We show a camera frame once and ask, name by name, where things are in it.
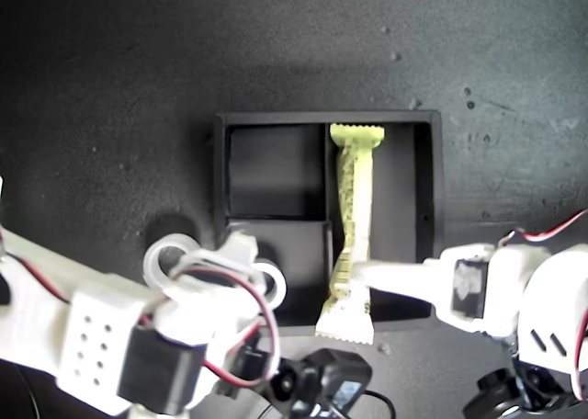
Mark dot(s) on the snack bar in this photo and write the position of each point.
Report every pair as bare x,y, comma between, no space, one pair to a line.
360,184

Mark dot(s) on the black tray with wells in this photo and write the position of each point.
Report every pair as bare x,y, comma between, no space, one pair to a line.
399,198

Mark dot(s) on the small white tape roll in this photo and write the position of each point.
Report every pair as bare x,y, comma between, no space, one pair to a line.
279,286

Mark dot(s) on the large white tape roll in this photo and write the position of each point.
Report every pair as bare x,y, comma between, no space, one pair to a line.
154,263

